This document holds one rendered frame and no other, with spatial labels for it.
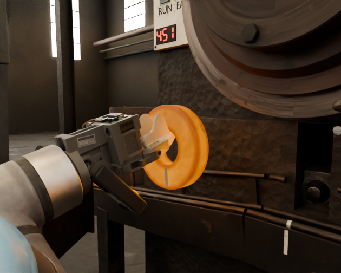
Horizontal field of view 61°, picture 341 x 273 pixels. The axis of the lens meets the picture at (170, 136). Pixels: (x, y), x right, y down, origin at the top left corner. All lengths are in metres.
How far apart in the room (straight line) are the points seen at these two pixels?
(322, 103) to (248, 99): 0.12
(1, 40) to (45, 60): 8.13
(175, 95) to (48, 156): 0.52
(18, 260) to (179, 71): 0.71
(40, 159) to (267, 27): 0.33
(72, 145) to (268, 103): 0.31
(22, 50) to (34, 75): 0.85
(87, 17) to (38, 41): 2.22
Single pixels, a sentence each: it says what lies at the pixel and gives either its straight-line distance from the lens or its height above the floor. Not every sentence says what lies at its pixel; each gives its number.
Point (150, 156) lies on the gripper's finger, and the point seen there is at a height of 0.82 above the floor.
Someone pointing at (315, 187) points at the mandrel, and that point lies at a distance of 0.60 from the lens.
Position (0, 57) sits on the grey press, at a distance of 2.95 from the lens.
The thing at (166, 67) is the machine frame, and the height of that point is 1.01.
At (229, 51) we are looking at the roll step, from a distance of 0.50.
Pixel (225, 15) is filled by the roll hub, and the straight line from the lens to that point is 0.46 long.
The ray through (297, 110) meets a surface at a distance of 0.48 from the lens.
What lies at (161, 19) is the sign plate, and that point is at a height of 1.14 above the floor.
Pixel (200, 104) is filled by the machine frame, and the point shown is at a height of 0.90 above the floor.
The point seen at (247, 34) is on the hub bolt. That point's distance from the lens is 0.42.
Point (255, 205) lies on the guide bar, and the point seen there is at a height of 0.70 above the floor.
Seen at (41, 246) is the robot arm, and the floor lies 0.76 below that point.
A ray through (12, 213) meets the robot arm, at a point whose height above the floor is 0.79.
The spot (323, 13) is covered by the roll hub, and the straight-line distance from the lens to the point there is 0.39.
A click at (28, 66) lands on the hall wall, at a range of 10.84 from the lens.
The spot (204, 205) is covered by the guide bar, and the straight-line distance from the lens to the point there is 0.60.
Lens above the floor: 0.90
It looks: 6 degrees down
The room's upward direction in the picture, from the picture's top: straight up
